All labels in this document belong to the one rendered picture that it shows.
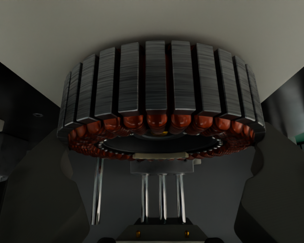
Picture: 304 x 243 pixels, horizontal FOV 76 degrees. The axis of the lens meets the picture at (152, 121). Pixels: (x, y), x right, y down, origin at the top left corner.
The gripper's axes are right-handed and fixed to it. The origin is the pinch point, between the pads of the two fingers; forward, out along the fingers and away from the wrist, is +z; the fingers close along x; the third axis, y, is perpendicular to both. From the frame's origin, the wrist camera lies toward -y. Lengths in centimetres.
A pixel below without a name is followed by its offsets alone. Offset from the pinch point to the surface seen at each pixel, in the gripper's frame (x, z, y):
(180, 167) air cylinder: 2.2, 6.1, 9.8
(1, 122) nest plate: -16.7, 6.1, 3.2
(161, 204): -0.1, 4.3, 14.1
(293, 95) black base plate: 10.8, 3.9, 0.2
